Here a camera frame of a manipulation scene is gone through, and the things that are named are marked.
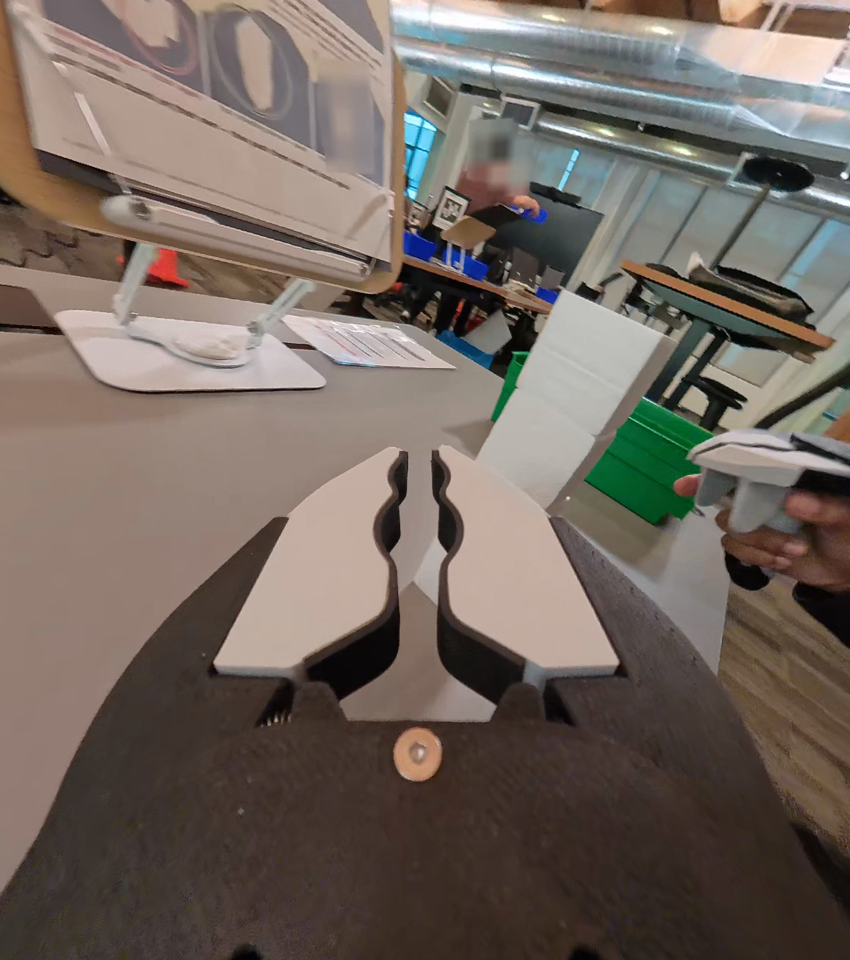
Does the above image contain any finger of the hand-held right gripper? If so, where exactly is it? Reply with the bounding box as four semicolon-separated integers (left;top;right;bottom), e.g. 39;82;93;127
701;429;802;455
686;446;810;528

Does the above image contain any orange traffic cone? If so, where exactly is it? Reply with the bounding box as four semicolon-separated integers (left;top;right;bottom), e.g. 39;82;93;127
141;247;190;291

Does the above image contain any wooden standing desk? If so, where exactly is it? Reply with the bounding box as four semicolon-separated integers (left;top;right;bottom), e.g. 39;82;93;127
620;251;838;410

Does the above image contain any black office chair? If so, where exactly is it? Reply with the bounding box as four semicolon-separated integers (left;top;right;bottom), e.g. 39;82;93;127
676;375;748;434

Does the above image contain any black monitor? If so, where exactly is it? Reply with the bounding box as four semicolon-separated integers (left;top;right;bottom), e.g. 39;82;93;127
496;198;606;288

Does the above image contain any printed instruction sheet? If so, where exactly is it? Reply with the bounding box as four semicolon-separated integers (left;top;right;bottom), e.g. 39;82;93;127
8;0;396;264

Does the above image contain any silver ventilation duct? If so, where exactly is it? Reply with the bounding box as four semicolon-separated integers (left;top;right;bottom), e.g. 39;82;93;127
393;0;850;226

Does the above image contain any grey desk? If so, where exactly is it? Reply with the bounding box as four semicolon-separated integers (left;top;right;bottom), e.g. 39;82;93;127
0;255;729;960

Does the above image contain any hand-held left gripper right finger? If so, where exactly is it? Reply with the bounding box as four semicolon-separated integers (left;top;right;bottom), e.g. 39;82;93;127
431;444;622;706

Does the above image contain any laminated paper sheet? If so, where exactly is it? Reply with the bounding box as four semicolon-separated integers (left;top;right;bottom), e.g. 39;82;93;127
282;315;457;370

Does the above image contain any wooden background table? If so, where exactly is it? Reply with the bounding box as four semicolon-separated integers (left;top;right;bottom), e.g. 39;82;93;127
401;253;555;318

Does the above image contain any person's right hand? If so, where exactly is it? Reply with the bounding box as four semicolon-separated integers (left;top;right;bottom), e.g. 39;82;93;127
674;474;850;595

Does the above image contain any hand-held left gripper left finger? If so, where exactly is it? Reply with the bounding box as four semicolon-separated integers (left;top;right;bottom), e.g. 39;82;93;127
211;446;411;700

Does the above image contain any white foam block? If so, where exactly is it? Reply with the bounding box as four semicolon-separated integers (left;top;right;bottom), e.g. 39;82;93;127
503;346;647;440
476;391;609;515
533;288;678;395

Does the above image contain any green plastic bin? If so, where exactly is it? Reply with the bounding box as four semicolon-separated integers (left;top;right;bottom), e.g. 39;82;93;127
491;351;718;526

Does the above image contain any black floor lamp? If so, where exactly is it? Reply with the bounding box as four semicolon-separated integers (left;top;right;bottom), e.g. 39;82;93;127
725;153;817;265

